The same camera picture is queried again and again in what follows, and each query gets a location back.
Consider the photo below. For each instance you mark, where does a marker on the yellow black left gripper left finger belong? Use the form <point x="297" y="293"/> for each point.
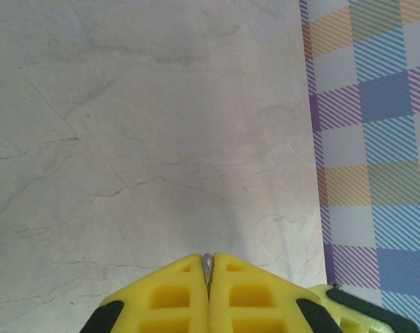
<point x="161" y="298"/>

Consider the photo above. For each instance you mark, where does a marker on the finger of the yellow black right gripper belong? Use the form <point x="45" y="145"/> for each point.
<point x="362" y="312"/>

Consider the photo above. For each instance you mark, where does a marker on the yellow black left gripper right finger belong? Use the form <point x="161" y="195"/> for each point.
<point x="258" y="298"/>

